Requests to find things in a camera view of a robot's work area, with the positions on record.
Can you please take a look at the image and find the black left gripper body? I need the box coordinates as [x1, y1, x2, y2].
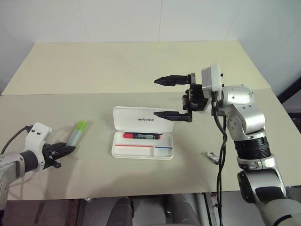
[43, 144, 62, 169]

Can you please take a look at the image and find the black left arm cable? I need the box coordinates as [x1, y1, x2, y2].
[0, 124, 33, 156]

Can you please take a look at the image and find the small grey white object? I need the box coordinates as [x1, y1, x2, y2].
[206, 152, 219, 165]

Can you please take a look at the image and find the red marker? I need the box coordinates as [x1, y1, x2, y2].
[123, 132, 162, 141]

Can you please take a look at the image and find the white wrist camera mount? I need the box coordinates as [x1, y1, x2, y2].
[24, 121, 53, 170]
[201, 62, 224, 99]

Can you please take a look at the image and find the black metal frame bar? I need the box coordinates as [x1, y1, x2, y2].
[201, 192, 220, 226]

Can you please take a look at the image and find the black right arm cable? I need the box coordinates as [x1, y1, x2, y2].
[210, 93, 228, 226]

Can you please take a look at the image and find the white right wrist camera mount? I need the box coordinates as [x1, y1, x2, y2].
[201, 62, 224, 99]

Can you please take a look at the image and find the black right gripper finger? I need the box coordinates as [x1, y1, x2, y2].
[154, 74, 191, 87]
[153, 109, 194, 123]

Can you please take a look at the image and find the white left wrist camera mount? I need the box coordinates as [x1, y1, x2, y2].
[24, 121, 53, 170]

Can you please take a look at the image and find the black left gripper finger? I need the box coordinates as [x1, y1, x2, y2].
[48, 142, 69, 153]
[53, 145, 77, 160]

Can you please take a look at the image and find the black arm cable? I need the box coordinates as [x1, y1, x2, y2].
[0, 124, 33, 156]
[210, 93, 228, 226]

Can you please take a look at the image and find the dark rounded shape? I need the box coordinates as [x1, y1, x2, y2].
[112, 196, 135, 226]

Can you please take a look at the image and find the white plastic pencil case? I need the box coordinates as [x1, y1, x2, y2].
[111, 105, 175, 160]

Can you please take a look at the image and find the dark metal rack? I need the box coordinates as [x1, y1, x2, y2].
[276, 75, 301, 135]

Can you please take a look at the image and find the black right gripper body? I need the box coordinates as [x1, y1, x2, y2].
[182, 73, 209, 113]

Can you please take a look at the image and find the green highlighter marker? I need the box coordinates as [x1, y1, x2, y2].
[66, 120, 89, 147]

